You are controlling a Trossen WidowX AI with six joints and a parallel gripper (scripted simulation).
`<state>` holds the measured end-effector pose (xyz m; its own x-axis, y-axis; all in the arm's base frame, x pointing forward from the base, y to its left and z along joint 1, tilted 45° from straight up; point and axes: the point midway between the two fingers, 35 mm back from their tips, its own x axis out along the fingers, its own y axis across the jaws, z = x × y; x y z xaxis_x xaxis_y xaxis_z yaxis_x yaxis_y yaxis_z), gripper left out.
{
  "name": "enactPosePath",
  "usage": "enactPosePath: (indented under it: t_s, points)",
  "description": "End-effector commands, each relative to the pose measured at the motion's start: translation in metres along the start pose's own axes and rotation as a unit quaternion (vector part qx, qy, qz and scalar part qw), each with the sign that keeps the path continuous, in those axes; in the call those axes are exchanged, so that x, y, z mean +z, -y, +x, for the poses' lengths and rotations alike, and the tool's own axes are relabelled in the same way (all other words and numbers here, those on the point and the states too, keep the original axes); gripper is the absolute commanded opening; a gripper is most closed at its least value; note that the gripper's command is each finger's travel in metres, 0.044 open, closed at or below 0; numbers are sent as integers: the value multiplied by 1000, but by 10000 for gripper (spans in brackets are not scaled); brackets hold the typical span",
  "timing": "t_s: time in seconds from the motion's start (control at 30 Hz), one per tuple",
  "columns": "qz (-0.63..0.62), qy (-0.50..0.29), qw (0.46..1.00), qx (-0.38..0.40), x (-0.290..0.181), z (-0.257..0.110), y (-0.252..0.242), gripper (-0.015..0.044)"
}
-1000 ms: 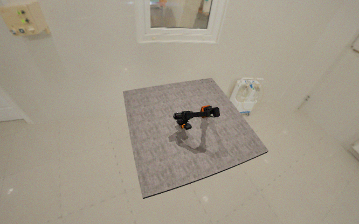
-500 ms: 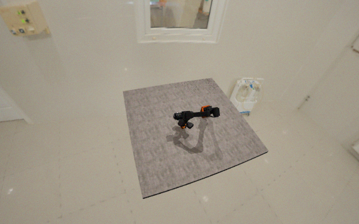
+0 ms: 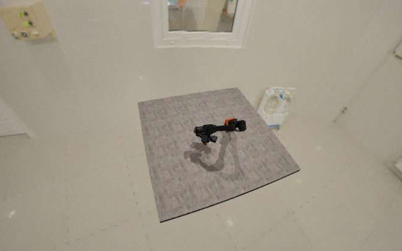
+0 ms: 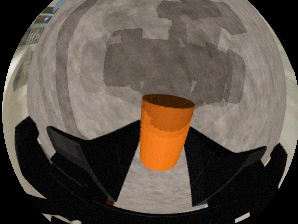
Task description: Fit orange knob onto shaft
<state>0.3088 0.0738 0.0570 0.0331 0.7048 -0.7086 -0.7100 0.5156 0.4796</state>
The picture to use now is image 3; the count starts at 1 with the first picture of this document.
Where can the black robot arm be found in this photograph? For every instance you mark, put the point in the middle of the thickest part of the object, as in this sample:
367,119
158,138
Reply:
210,128

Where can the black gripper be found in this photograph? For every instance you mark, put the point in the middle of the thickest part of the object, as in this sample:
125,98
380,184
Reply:
211,138

